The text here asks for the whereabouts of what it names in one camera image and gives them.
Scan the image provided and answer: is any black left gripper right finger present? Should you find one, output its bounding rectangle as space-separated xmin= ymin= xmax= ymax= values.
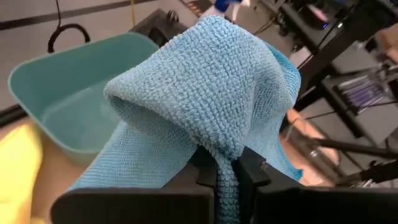
xmin=233 ymin=146 xmax=398 ymax=224

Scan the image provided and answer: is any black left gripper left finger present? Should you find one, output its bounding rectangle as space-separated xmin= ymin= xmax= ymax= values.
xmin=51 ymin=146 xmax=218 ymax=224

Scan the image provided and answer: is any yellow microfiber towel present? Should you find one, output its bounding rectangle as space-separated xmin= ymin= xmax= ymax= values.
xmin=0 ymin=123 xmax=44 ymax=224

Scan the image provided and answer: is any blue microfiber towel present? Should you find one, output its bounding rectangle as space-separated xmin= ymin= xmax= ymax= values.
xmin=68 ymin=14 xmax=304 ymax=224

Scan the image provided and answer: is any black device with lit buttons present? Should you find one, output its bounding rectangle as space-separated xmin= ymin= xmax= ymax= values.
xmin=334 ymin=74 xmax=393 ymax=114

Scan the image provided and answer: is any teal plastic basket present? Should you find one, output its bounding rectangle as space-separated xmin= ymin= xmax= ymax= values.
xmin=7 ymin=32 xmax=160 ymax=164

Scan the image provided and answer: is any spray bottle with blue nozzle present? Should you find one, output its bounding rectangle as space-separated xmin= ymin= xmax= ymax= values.
xmin=198 ymin=0 xmax=251 ymax=22

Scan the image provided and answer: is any black coiled cable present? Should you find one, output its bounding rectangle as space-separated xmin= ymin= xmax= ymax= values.
xmin=47 ymin=0 xmax=91 ymax=54

